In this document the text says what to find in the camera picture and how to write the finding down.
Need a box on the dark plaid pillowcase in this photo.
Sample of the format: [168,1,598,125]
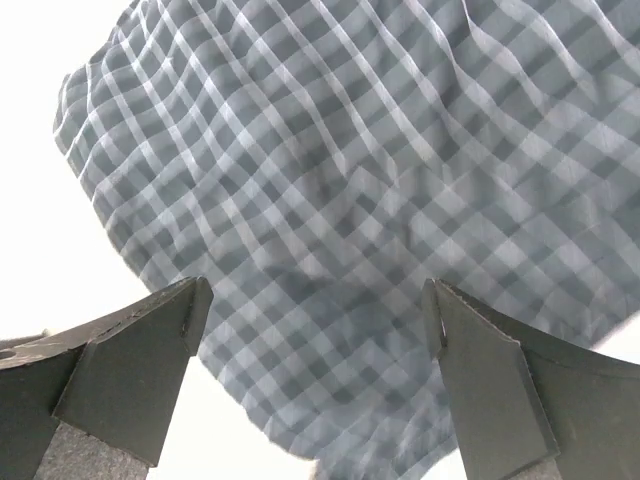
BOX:
[53,1,639,479]

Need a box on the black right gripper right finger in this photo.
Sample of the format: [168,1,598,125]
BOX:
[422,279,639,479]

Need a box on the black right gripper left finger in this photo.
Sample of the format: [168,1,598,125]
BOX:
[1,277,213,479]

